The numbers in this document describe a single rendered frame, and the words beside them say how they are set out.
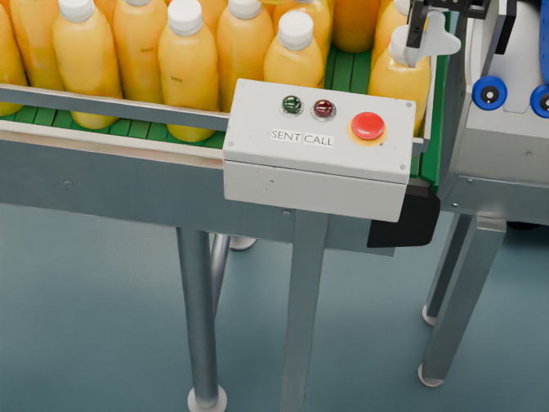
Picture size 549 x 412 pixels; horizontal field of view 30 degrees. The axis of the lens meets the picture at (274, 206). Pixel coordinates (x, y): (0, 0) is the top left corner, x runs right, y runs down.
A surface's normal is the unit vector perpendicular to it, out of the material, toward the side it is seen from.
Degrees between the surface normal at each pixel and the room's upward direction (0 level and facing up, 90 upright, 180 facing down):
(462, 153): 71
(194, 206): 90
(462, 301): 90
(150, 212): 90
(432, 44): 82
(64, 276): 0
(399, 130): 0
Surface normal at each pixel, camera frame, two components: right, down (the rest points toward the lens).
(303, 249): -0.15, 0.84
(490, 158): -0.13, 0.61
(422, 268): 0.02, -0.54
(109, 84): 0.70, 0.61
